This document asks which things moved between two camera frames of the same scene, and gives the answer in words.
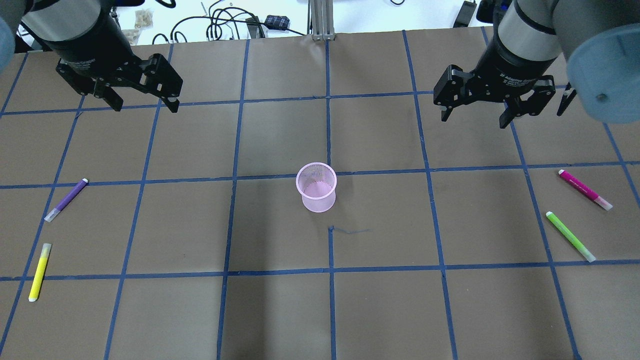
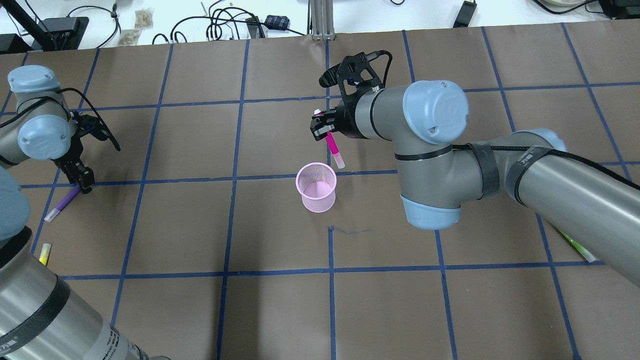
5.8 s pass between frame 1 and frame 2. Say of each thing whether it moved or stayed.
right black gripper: moved
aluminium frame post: stayed
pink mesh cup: stayed
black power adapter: stayed
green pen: stayed
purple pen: stayed
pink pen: moved
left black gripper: moved
